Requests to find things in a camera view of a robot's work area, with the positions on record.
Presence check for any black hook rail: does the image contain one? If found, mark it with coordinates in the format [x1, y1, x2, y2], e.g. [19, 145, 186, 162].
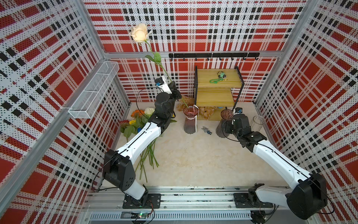
[169, 52, 260, 59]

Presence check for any cream rose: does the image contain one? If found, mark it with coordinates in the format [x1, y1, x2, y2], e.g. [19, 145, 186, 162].
[129, 23, 191, 110]

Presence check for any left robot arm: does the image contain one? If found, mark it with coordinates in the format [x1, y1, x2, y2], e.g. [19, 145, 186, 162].
[102, 77, 181, 202]

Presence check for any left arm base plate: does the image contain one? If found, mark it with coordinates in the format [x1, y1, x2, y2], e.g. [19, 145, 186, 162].
[122, 193, 161, 209]

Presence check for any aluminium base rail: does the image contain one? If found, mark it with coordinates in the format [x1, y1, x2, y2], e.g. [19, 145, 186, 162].
[78, 187, 320, 224]

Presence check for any pink glass vase with ribbon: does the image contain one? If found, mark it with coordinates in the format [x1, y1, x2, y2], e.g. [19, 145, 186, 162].
[183, 105, 199, 134]

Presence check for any brown teddy bear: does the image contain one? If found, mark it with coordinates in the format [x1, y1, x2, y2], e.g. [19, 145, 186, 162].
[176, 95, 217, 120]

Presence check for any circuit board on rail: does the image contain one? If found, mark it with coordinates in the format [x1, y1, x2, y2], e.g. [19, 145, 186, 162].
[131, 212, 149, 220]

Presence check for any green toy with lanyard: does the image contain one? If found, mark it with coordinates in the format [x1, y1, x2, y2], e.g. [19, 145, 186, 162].
[209, 71, 227, 84]

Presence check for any wooden shelf black frame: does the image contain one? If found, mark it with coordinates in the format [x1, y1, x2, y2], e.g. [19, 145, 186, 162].
[194, 66, 245, 121]

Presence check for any dark pink ribbed vase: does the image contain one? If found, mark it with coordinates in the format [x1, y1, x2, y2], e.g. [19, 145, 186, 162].
[216, 109, 233, 138]

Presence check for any pale green rose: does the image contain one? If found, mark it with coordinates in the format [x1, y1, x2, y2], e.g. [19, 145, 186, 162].
[145, 107, 155, 117]

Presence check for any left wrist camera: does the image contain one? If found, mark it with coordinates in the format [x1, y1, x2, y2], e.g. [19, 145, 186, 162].
[155, 76, 172, 94]

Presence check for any clear glass vase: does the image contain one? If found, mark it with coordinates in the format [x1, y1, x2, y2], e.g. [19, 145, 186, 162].
[250, 115, 266, 132]

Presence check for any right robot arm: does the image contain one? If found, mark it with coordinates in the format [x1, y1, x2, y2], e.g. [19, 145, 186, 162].
[221, 108, 329, 220]

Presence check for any white wire wall basket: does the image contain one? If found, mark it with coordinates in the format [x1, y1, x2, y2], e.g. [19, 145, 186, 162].
[69, 61, 119, 119]

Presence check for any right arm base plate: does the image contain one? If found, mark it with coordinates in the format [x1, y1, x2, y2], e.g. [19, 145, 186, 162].
[233, 193, 274, 208]

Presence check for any small grey toy figure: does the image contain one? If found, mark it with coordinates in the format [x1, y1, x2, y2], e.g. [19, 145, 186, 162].
[202, 127, 212, 135]

